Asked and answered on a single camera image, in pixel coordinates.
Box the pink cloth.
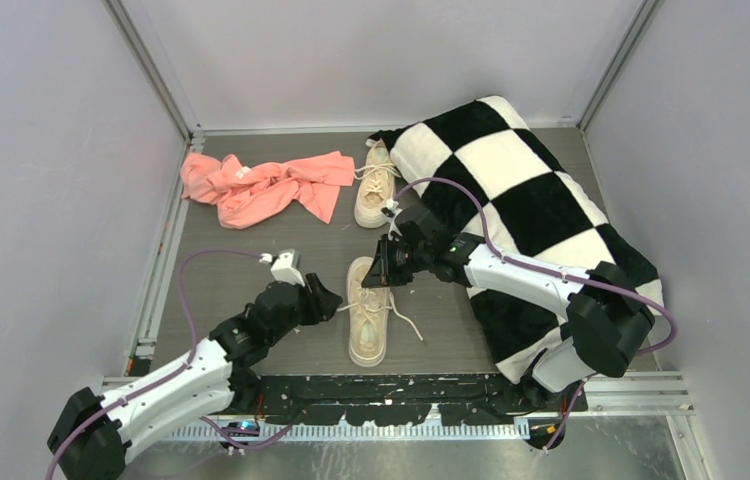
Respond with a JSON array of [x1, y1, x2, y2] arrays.
[[180, 151, 355, 230]]

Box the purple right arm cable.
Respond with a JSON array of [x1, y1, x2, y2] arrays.
[[393, 176, 680, 452]]

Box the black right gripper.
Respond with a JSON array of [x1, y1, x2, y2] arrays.
[[364, 233, 431, 289]]

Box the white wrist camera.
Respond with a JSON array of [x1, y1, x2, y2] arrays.
[[380, 198, 402, 238], [259, 249, 305, 286]]

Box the black white checkered pillow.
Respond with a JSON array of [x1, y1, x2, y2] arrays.
[[367, 95, 663, 391]]

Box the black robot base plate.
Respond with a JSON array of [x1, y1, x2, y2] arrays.
[[220, 373, 576, 427]]

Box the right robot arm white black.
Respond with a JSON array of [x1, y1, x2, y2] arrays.
[[361, 206, 655, 411]]

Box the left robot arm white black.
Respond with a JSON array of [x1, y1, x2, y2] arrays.
[[46, 273, 342, 479]]

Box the beige sneaker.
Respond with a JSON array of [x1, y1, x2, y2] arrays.
[[338, 256, 425, 368], [354, 140, 401, 229]]

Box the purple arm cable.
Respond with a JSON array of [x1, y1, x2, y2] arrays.
[[43, 248, 307, 480], [393, 176, 680, 452]]

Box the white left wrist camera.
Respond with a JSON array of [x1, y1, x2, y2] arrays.
[[259, 249, 305, 286]]

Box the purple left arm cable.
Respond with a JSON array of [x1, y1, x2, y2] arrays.
[[43, 248, 307, 480]]

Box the aluminium front rail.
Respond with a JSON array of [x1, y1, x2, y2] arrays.
[[91, 372, 696, 444]]

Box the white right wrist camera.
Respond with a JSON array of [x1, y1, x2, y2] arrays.
[[380, 198, 402, 238]]

